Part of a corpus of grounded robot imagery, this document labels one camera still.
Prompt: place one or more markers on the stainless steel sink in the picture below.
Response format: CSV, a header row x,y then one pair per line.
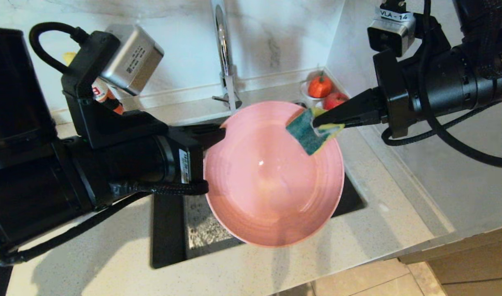
x,y
169,230

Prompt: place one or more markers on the small white dish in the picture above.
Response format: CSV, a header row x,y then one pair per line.
x,y
303,92

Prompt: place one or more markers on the brown wooden cabinet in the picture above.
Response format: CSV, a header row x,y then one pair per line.
x,y
473,263

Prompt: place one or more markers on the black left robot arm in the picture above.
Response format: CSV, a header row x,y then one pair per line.
x,y
37,176

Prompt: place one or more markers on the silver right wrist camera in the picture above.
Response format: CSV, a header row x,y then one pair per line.
x,y
390,33

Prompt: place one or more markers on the clear water stream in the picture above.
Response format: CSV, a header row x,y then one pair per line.
x,y
231,94

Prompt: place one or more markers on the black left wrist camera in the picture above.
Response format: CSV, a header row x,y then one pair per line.
x,y
132,59

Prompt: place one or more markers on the red toy apple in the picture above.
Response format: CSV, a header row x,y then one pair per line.
x,y
335,100

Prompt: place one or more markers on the chrome faucet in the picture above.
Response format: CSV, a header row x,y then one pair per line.
x,y
223,45

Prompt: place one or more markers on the yellow green sponge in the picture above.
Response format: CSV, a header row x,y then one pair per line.
x,y
308,133

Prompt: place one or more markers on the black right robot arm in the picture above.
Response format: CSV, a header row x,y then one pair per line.
x,y
460,82

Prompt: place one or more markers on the pink plate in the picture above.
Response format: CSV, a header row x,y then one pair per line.
x,y
271,185

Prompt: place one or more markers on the orange detergent bottle yellow cap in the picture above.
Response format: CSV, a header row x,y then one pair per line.
x,y
99,90

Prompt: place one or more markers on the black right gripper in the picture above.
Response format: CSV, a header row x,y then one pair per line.
x,y
394,98

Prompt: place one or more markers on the orange toy persimmon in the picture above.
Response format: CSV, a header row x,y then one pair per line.
x,y
320,87

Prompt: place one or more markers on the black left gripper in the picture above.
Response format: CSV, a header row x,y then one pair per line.
x,y
193,160

